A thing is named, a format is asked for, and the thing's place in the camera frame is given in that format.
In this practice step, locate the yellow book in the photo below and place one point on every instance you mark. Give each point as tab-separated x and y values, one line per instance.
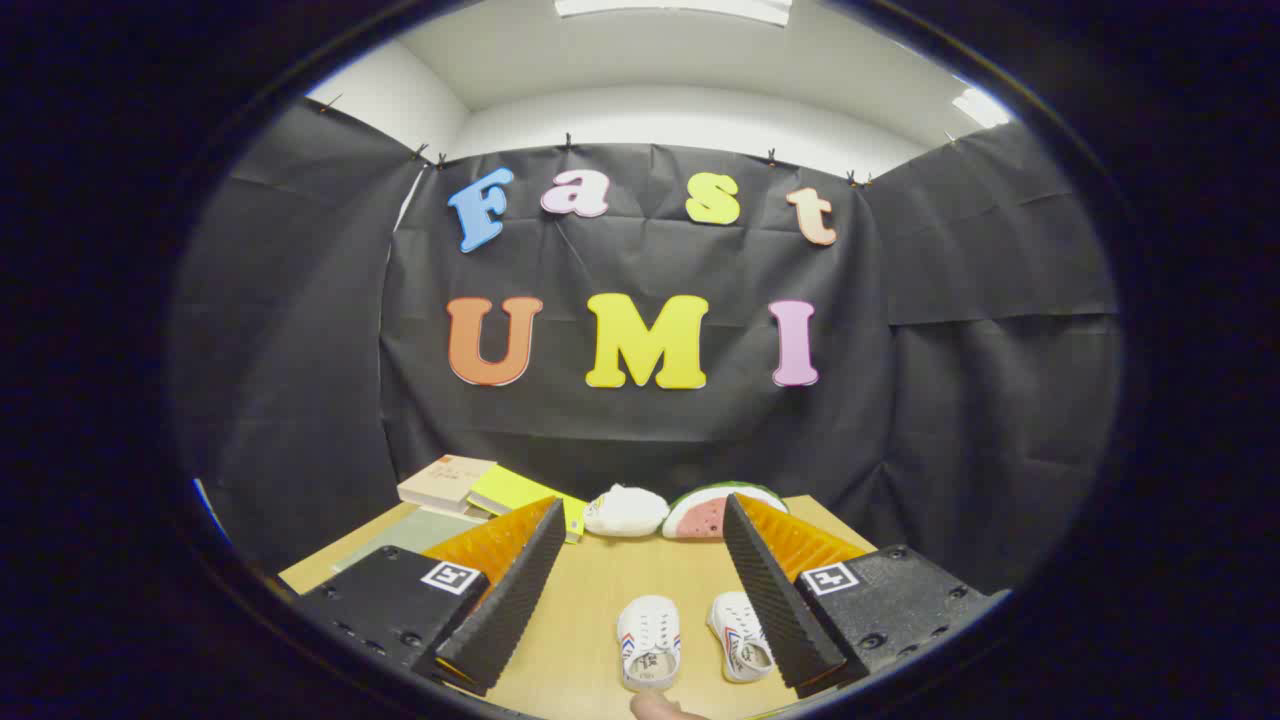
515	490

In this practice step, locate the white canvas shoe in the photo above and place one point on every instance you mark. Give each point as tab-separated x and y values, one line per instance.
738	640
648	635

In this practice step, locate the beige book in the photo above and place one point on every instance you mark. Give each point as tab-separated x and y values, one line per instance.
445	480

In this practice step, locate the watermelon slice plush toy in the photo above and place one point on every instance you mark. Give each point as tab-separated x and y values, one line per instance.
700	515

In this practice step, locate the black backdrop cloth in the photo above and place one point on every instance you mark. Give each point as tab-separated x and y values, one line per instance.
650	265

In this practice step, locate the long ceiling light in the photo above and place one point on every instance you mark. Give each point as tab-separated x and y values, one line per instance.
670	8

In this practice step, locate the small ceiling light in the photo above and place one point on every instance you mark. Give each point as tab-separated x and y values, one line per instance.
980	107

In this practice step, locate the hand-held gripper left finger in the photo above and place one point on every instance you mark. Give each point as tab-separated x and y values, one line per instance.
510	610

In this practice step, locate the green fabric storage box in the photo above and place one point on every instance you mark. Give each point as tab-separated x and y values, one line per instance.
420	532

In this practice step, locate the white plush toy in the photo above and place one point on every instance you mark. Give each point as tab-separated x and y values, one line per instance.
625	512

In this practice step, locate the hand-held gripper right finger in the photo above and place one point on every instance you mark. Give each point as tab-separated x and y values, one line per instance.
775	610

